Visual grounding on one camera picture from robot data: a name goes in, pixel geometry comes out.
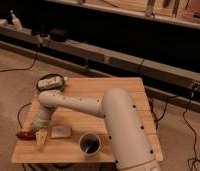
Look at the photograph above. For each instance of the red pepper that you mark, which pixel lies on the red pepper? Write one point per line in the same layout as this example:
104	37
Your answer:
24	135

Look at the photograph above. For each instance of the black round object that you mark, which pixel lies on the black round object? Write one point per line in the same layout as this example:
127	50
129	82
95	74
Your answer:
59	35

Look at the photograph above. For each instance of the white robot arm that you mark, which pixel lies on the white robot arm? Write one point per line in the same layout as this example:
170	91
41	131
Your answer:
128	138

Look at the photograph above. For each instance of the white block in bowl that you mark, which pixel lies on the white block in bowl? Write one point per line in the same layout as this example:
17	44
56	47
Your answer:
48	83

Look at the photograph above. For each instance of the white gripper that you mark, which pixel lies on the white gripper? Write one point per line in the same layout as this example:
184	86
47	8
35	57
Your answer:
41	122

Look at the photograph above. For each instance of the wooden table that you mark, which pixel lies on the wooden table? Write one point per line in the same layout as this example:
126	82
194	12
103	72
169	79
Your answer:
63	151

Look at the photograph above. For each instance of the white sponge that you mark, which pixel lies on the white sponge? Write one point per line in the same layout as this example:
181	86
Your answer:
61	132

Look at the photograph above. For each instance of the green bowl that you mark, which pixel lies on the green bowl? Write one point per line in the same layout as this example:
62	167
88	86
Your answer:
49	76

